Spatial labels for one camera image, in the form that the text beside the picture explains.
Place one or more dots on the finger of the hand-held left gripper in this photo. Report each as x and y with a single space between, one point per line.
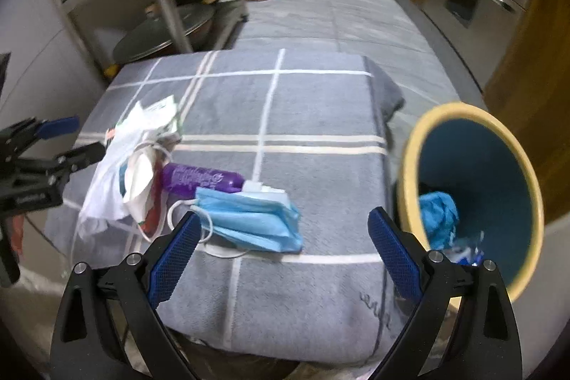
84 155
58 126

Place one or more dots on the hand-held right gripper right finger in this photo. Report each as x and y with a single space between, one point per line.
394 260

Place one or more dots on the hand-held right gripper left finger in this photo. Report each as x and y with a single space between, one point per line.
173 260

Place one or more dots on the white plastic bag blue print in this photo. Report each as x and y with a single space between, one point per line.
107 188

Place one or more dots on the blue paper sheet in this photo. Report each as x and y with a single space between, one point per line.
438 215

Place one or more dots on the blue face mask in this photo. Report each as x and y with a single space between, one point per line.
254 224

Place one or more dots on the teal wastebasket with yellow rim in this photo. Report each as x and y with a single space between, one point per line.
490 166

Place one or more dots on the red and white wrapper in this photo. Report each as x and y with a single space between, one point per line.
151 219

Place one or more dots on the small yellow object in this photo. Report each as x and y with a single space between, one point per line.
111 71

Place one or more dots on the white wrapper with green edge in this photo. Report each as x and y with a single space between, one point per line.
156 110

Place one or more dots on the purple plastic packet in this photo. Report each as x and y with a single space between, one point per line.
200 179

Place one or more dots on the glass pan lid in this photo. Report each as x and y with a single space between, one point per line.
151 41

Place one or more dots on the grey checked blanket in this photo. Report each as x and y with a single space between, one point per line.
311 139

